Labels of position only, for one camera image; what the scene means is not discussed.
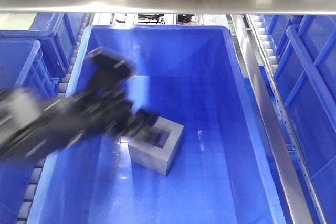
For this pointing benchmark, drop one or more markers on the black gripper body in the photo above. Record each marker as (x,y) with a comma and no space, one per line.
(97,111)

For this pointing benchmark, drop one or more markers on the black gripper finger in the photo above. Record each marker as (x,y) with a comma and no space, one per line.
(140,125)

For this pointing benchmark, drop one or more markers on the gray hollow foam base block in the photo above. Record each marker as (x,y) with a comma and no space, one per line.
(157,155)

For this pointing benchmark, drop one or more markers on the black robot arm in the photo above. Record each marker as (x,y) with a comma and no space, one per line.
(31,130)

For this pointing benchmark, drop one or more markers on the blue bin left neighbour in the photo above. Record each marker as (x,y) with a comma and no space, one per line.
(37,50)

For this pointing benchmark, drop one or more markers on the blue bin neighbour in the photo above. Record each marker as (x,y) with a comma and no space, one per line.
(301,52)
(37,50)

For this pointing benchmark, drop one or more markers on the blue target bin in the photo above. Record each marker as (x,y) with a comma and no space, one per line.
(210,166)

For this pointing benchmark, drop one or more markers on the blue bin right neighbour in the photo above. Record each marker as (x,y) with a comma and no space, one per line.
(301,52)

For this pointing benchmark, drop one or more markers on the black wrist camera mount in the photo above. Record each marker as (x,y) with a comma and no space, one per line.
(110,69)

